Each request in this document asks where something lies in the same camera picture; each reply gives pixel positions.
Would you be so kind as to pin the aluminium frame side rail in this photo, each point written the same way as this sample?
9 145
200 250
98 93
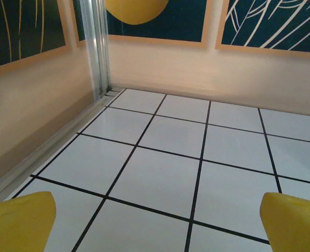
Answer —
47 147

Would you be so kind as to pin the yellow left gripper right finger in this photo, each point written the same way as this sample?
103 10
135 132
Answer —
294 225

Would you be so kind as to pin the aluminium frame post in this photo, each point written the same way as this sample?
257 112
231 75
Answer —
97 47

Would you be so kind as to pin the panel with golden oval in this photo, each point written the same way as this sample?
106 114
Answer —
184 21

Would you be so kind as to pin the panel with leaf drawing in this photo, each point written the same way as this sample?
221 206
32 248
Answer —
276 23

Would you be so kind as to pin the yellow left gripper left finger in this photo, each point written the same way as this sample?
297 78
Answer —
18 225

